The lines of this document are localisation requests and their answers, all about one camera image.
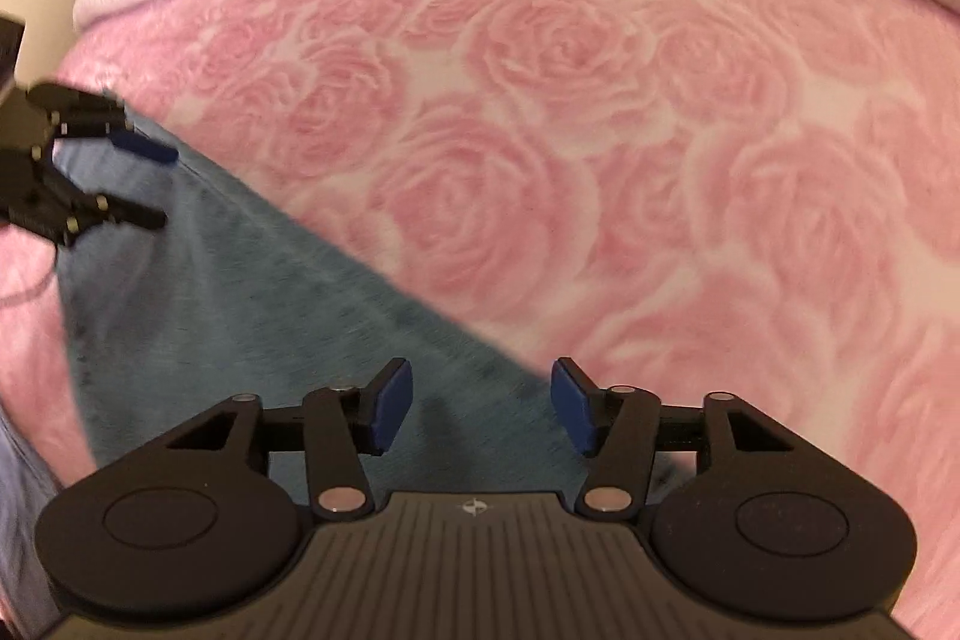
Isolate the pink rose print blanket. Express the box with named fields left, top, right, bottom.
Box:
left=0, top=0, right=960, bottom=640

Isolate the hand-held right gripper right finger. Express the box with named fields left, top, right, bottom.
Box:
left=550, top=356, right=807, bottom=522

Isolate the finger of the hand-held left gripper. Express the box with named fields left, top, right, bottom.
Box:
left=28, top=158, right=168, bottom=249
left=26, top=80, right=180, bottom=168

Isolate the blue denim cloth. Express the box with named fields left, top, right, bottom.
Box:
left=56, top=111, right=698, bottom=513

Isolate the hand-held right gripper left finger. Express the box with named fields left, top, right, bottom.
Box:
left=157, top=357, right=415, bottom=522

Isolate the purple cloth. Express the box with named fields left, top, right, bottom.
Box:
left=0, top=411, right=59, bottom=640

